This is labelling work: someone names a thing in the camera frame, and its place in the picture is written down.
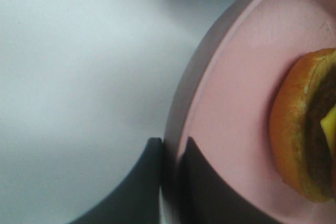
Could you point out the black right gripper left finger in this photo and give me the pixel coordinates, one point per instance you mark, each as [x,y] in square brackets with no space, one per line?
[136,198]

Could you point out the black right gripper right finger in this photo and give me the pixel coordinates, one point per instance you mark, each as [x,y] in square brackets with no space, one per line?
[205,198]

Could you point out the pink round plate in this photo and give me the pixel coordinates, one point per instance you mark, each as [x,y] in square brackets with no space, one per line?
[224,98]

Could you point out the burger with lettuce and cheese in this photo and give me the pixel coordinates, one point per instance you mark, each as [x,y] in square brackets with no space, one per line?
[301,130]

